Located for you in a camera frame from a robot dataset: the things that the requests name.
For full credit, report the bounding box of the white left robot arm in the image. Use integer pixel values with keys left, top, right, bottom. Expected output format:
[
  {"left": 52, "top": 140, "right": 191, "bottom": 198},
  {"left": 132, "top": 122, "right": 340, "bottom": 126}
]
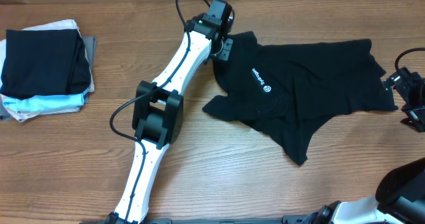
[{"left": 106, "top": 13, "right": 234, "bottom": 223}]

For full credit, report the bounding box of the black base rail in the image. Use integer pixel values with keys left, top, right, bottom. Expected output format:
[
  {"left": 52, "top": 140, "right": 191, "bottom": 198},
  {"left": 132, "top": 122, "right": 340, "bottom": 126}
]
[{"left": 79, "top": 214, "right": 308, "bottom": 224}]

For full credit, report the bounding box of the folded black shirt on stack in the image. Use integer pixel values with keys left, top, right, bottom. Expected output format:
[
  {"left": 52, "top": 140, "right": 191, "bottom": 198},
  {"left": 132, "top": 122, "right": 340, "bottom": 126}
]
[{"left": 1, "top": 29, "right": 91, "bottom": 100}]

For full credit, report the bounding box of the black polo shirt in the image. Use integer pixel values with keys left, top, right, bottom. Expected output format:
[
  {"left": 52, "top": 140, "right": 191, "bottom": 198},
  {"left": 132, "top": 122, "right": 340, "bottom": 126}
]
[{"left": 203, "top": 32, "right": 396, "bottom": 165}]

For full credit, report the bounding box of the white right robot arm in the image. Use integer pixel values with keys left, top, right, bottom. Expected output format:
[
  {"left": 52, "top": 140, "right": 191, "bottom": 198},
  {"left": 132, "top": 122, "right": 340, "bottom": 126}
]
[{"left": 294, "top": 67, "right": 424, "bottom": 224}]

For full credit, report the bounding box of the folded light blue shirt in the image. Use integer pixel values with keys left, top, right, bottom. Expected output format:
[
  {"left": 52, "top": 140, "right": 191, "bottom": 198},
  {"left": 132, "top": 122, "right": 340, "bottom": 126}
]
[{"left": 1, "top": 88, "right": 89, "bottom": 113}]

